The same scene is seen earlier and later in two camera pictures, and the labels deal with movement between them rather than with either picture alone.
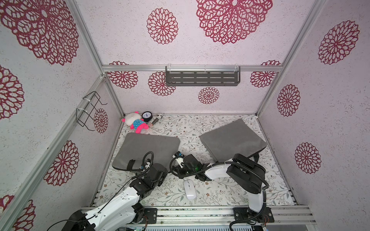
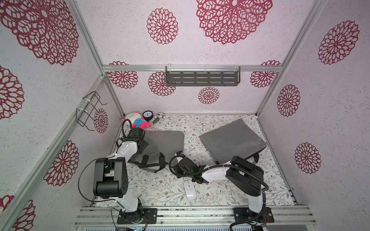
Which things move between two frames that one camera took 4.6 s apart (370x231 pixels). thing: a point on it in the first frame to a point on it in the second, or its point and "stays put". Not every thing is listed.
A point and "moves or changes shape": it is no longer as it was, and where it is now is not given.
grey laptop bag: (235, 137) stays put
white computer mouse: (190, 189) stays put
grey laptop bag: (134, 151) moves or changes shape
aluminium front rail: (224, 215) stays put
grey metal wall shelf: (203, 76) stays put
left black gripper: (165, 174) to (145, 144)
